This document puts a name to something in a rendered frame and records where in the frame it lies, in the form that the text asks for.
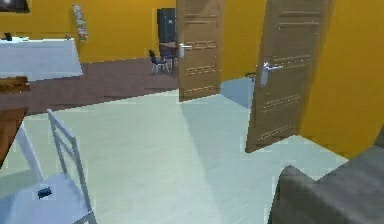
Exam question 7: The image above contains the brown wooden room door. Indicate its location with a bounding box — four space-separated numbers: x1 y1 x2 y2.
175 0 226 103
245 0 335 154

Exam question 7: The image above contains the dark blue chair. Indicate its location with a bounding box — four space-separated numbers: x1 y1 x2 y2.
148 49 171 75

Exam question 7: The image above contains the small brown table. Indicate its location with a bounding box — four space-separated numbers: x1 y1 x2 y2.
158 41 179 74

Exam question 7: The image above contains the black fridge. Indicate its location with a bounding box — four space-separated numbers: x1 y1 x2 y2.
156 7 178 44

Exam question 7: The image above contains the white slatted chair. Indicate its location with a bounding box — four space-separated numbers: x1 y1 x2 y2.
0 108 98 224

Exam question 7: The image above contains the grey sofa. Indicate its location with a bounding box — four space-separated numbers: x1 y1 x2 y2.
267 125 384 224

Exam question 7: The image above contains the white cupboard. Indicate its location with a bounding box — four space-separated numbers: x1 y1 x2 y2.
0 37 84 82

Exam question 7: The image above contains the small black remote control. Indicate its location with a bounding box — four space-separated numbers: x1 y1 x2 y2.
37 187 53 200

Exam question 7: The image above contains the brown wooden table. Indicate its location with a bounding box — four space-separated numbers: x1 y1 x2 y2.
0 75 32 169

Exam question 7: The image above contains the silver door handle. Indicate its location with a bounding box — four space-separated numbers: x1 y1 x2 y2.
178 42 194 60
259 61 284 88

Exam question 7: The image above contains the tall narrow wall picture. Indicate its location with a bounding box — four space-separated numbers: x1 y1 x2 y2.
72 3 90 42

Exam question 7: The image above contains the dark framed wall picture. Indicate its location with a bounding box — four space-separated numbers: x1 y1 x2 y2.
0 0 31 14

